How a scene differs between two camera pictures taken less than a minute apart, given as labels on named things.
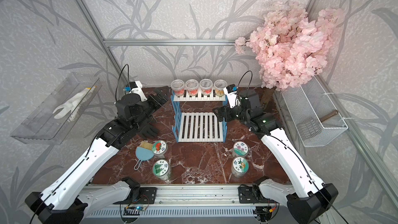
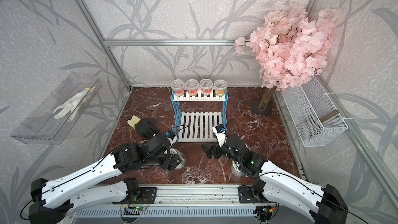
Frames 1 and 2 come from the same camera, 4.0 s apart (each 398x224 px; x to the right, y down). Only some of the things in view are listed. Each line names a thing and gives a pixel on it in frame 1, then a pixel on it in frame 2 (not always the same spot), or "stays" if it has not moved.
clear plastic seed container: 206,86 stays
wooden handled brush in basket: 334,113 stays
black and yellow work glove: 149,131 stays
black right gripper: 226,109 -> 215,148
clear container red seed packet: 178,85 stays
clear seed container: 219,85 stays
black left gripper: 157,103 -> 167,165
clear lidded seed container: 192,86 stays
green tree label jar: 161,169 -> 173,151
